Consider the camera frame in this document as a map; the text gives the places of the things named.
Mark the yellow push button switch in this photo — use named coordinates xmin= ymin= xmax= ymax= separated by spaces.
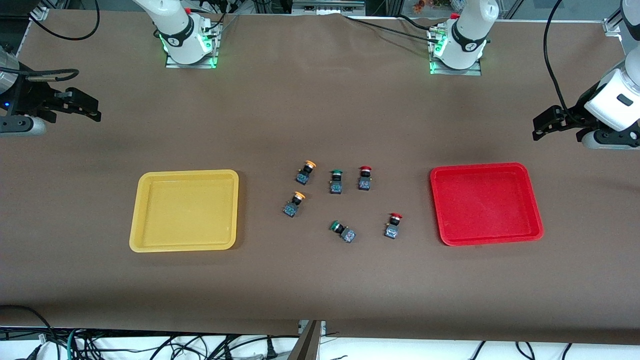
xmin=282 ymin=191 xmax=306 ymax=218
xmin=295 ymin=160 xmax=317 ymax=186

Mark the red plastic tray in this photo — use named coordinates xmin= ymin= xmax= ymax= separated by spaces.
xmin=429 ymin=162 xmax=545 ymax=247

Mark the yellow plastic tray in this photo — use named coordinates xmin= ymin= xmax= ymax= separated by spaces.
xmin=129 ymin=169 xmax=240 ymax=253

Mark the orange patterned background object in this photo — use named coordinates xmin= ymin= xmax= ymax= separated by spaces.
xmin=412 ymin=0 xmax=463 ymax=14

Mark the brown table cover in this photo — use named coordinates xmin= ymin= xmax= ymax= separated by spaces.
xmin=0 ymin=9 xmax=640 ymax=346

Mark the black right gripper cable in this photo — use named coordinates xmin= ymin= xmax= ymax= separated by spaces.
xmin=24 ymin=68 xmax=81 ymax=82

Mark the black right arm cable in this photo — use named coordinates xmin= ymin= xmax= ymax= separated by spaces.
xmin=29 ymin=0 xmax=101 ymax=41

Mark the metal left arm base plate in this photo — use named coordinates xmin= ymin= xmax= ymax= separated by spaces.
xmin=426 ymin=26 xmax=483 ymax=76

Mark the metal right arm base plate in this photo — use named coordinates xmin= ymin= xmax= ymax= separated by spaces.
xmin=165 ymin=15 xmax=224 ymax=69

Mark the black cable on table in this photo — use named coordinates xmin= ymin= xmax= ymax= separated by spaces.
xmin=343 ymin=14 xmax=442 ymax=40

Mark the black looped floor cable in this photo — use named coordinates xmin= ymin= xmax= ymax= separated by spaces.
xmin=0 ymin=304 xmax=57 ymax=360

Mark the green floor cable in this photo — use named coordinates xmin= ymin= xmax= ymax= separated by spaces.
xmin=66 ymin=327 xmax=82 ymax=360

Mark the aluminium frame profile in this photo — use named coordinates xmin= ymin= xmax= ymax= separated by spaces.
xmin=292 ymin=0 xmax=367 ymax=16

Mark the grey table support post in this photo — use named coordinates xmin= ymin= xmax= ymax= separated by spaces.
xmin=287 ymin=320 xmax=327 ymax=360

